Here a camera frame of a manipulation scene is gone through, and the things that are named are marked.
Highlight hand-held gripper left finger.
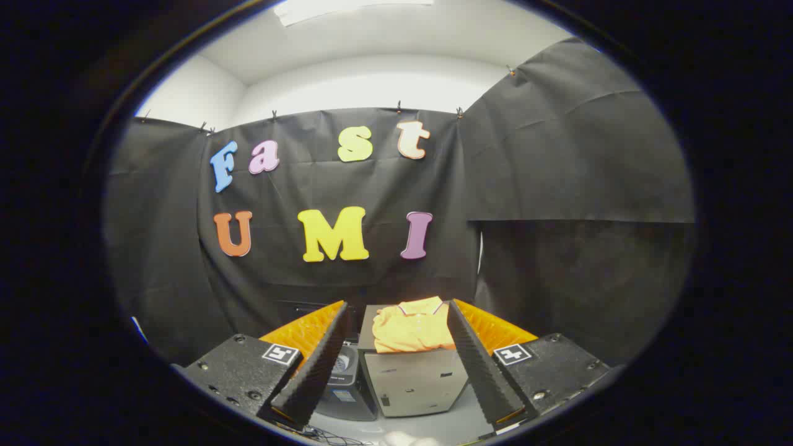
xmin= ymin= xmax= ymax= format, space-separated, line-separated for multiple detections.
xmin=180 ymin=300 xmax=349 ymax=431

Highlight thin black cables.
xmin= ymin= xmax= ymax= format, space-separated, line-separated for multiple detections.
xmin=273 ymin=421 xmax=372 ymax=446

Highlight black backdrop cloth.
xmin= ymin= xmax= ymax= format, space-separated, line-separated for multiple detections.
xmin=102 ymin=37 xmax=694 ymax=369

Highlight small dark washing machine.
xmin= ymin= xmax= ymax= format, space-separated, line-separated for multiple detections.
xmin=273 ymin=300 xmax=379 ymax=422

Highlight orange polo shirt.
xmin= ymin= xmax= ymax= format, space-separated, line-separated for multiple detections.
xmin=372 ymin=296 xmax=456 ymax=354

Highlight grey cabinet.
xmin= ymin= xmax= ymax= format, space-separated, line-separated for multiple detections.
xmin=358 ymin=304 xmax=471 ymax=418

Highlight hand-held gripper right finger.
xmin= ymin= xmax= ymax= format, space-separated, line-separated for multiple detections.
xmin=447 ymin=299 xmax=611 ymax=434

